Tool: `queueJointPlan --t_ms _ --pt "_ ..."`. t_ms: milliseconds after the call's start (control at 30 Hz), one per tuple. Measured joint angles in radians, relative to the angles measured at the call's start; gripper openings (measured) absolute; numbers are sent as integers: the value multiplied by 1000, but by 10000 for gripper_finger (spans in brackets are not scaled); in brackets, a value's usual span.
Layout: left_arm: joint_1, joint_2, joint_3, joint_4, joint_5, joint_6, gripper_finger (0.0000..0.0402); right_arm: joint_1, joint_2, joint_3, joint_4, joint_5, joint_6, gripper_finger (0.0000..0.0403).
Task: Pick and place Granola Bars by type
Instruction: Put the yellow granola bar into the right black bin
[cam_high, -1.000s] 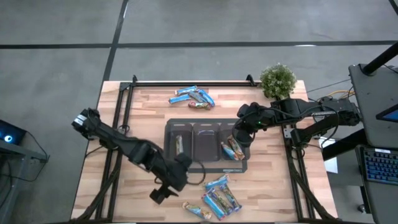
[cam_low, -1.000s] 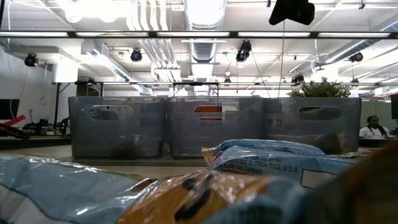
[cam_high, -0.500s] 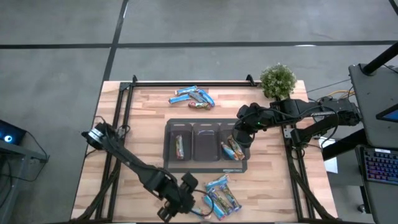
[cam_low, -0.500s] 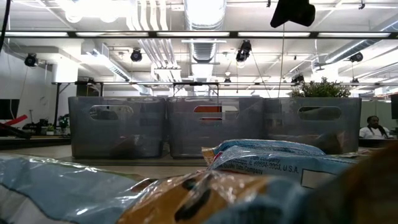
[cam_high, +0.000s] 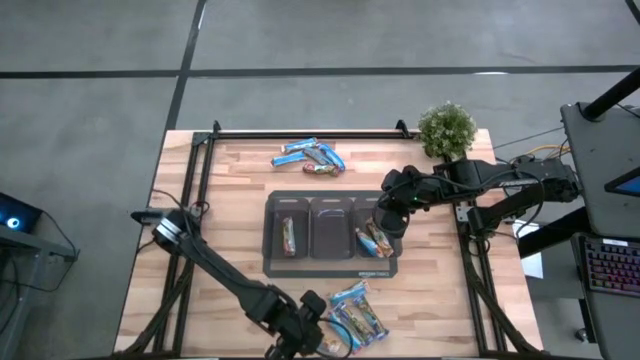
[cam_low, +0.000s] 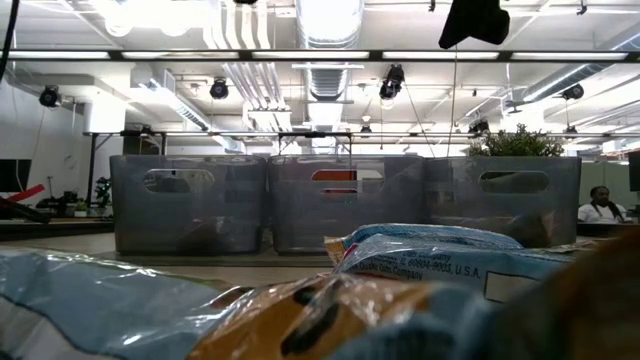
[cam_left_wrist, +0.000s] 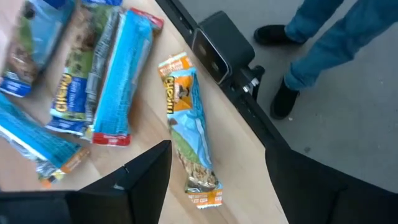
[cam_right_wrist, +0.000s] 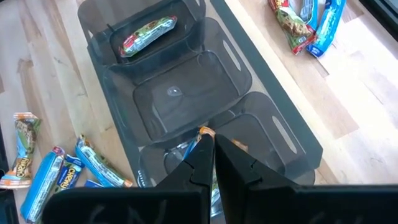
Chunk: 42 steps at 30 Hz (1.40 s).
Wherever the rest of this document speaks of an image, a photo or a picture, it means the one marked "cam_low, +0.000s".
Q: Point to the grey translucent plastic bin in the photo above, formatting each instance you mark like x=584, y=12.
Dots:
x=240, y=210
x=450, y=210
x=300, y=220

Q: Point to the silver ventilation duct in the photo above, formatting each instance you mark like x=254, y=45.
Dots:
x=327, y=30

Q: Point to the black angled tube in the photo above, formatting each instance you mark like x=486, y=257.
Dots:
x=25, y=212

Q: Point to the person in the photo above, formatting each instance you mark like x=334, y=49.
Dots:
x=600, y=212

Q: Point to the dark grey silicone mat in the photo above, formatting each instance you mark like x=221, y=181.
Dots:
x=200, y=260

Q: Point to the orange blue granola bar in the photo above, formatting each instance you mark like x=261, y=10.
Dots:
x=320, y=325

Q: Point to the overhead frame beam with lights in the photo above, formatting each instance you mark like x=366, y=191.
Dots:
x=310, y=55

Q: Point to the blue green granola bar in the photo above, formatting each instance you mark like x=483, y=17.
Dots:
x=555, y=246

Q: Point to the black aluminium crossbar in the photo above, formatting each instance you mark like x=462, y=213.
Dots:
x=60, y=231

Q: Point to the red tube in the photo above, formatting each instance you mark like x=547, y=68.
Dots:
x=25, y=192

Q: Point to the black ceiling spotlight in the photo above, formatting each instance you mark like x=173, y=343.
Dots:
x=219, y=89
x=572, y=91
x=479, y=126
x=392, y=82
x=50, y=96

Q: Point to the small green potted plant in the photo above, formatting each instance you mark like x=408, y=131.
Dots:
x=515, y=145

